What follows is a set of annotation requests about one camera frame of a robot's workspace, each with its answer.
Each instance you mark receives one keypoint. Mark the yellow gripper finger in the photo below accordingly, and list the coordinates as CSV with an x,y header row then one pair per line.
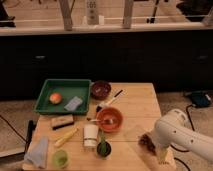
x,y
161,154

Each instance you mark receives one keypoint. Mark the dark grape bunch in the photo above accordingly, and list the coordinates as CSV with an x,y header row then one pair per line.
x,y
146,141

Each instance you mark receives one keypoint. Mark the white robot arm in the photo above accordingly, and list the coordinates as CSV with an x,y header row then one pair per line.
x,y
170,128

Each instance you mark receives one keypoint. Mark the orange bowl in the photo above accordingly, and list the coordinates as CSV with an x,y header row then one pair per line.
x,y
110,113

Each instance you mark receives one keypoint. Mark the purple bowl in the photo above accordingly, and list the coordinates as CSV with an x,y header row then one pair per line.
x,y
100,90

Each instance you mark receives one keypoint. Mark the small potted cactus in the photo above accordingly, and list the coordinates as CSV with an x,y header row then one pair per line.
x,y
103,148

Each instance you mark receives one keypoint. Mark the metal spoon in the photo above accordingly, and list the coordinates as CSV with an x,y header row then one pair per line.
x,y
109,121

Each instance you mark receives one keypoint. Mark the dark object on floor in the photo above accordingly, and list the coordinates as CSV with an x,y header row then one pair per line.
x,y
199,99

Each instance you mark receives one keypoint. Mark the white cup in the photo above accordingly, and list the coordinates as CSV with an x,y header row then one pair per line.
x,y
90,134

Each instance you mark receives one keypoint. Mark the black white brush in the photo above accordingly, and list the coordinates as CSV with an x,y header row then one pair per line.
x,y
107,103

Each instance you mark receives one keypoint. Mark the blue sponge in tray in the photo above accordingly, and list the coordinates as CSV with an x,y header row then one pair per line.
x,y
73,104

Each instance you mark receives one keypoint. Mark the green plastic cup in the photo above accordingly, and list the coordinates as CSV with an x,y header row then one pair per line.
x,y
60,159

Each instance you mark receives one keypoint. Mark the wooden block brush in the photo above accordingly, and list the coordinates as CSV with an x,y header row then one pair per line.
x,y
61,121

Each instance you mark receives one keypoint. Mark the green plastic tray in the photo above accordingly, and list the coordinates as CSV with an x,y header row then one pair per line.
x,y
68,89

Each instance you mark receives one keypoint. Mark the orange peach fruit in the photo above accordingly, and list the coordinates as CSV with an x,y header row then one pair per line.
x,y
55,98

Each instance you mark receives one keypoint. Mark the blue folded cloth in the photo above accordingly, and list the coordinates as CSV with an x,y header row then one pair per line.
x,y
38,154

